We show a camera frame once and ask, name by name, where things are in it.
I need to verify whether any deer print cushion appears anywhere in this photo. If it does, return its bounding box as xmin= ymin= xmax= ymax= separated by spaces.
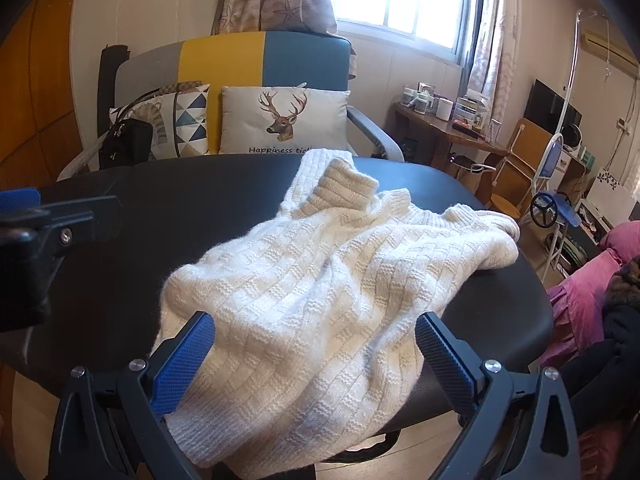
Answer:
xmin=218 ymin=85 xmax=352 ymax=156

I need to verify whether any white knit sweater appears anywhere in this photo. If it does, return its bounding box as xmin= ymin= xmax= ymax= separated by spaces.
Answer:
xmin=150 ymin=149 xmax=522 ymax=466

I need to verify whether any pink cloth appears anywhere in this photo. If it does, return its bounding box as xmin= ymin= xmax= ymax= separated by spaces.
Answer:
xmin=540 ymin=222 xmax=640 ymax=366

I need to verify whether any beige tote bag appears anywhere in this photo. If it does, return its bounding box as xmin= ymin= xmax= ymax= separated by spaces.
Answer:
xmin=452 ymin=157 xmax=493 ymax=201

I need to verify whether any black padded chair bar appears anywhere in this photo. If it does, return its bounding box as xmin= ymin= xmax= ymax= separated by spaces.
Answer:
xmin=98 ymin=44 xmax=130 ymax=111

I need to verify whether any white stand with blue panel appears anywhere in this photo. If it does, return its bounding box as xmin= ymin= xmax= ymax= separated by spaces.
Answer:
xmin=542 ymin=7 xmax=601 ymax=183

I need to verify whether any group of white jars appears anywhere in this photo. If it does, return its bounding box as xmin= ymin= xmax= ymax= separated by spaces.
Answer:
xmin=401 ymin=81 xmax=437 ymax=114

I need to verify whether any round wooden stool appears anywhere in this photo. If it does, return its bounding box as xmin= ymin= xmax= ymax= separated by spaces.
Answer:
xmin=490 ymin=195 xmax=521 ymax=218

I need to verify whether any beige patterned curtain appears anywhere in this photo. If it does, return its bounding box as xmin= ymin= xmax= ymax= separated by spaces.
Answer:
xmin=467 ymin=0 xmax=521 ymax=126

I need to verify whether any wooden side desk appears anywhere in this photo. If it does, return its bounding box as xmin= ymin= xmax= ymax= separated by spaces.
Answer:
xmin=392 ymin=102 xmax=508 ymax=181

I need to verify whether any black leather round table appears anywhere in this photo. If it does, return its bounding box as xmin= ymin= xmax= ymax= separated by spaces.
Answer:
xmin=0 ymin=152 xmax=555 ymax=441

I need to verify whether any clear desktop organizer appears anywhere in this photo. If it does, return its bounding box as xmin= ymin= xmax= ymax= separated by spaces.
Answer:
xmin=452 ymin=96 xmax=487 ymax=133

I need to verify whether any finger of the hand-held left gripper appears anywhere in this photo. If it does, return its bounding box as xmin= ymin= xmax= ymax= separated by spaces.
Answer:
xmin=0 ymin=187 xmax=41 ymax=211
xmin=0 ymin=195 xmax=119 ymax=287

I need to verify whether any grey yellow blue armchair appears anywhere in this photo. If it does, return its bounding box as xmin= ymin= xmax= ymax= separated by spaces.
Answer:
xmin=57 ymin=31 xmax=405 ymax=181

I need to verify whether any black handbag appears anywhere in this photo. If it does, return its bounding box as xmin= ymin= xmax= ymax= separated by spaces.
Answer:
xmin=98 ymin=119 xmax=153 ymax=171

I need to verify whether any wooden shelf cabinet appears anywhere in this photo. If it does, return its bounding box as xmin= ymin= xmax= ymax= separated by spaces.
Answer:
xmin=492 ymin=119 xmax=553 ymax=211

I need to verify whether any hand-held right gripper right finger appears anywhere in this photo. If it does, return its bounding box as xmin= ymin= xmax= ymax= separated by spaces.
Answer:
xmin=415 ymin=312 xmax=583 ymax=480

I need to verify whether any white shelf unit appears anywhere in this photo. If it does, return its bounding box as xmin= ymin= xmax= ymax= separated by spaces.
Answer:
xmin=560 ymin=145 xmax=601 ymax=201

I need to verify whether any black television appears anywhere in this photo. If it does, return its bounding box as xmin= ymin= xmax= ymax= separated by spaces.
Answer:
xmin=524 ymin=79 xmax=583 ymax=136

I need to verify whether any wall air conditioner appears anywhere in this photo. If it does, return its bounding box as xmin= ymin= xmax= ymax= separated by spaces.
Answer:
xmin=580 ymin=30 xmax=638 ymax=63

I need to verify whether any triangle pattern cushion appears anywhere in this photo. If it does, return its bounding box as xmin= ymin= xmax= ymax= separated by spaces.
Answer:
xmin=109 ymin=81 xmax=211 ymax=161

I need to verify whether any blue baby walker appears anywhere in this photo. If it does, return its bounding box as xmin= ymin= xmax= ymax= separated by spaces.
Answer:
xmin=530 ymin=190 xmax=583 ymax=233

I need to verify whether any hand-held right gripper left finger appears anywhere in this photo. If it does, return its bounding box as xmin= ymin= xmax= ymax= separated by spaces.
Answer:
xmin=47 ymin=311 xmax=217 ymax=480

